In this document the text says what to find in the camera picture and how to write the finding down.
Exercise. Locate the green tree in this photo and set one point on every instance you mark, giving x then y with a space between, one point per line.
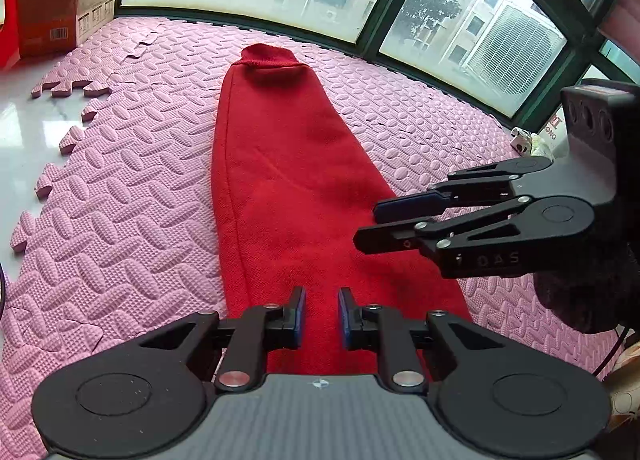
430 5

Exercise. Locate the person's right hand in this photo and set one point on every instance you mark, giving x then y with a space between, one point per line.
585 290

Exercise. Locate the dark green window frame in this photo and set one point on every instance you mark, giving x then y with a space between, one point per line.
385 15

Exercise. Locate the white outdoor air conditioner unit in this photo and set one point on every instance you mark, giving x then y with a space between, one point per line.
515 60

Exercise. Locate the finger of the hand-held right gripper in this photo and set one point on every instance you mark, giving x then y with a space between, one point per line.
400 206
390 238

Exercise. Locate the beige cloth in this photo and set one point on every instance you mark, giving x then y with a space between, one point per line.
625 390

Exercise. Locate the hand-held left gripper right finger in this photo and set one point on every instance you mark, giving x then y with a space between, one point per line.
345 316

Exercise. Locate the pink foam floor mat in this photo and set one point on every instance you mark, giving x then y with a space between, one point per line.
125 240

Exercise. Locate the brown cardboard box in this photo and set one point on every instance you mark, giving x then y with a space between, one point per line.
50 15

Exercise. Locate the red hooded sweatshirt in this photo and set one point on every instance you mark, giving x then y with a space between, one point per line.
300 180

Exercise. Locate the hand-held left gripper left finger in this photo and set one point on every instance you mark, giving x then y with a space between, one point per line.
299 312

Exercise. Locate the white sign red characters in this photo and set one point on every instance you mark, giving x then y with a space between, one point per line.
556 126

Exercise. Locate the red plastic stool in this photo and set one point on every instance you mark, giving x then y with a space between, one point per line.
14 15

